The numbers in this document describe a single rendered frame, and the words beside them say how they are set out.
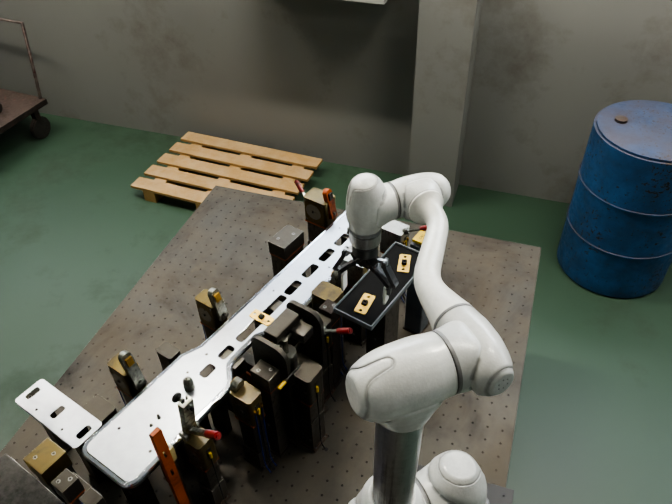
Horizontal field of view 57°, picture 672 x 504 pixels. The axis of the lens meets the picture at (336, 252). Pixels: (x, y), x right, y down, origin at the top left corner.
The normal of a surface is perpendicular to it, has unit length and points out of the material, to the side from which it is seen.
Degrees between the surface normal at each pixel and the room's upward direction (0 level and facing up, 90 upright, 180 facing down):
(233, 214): 0
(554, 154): 90
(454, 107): 90
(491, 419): 0
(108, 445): 0
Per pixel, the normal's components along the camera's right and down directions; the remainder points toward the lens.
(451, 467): 0.08, -0.82
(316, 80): -0.33, 0.64
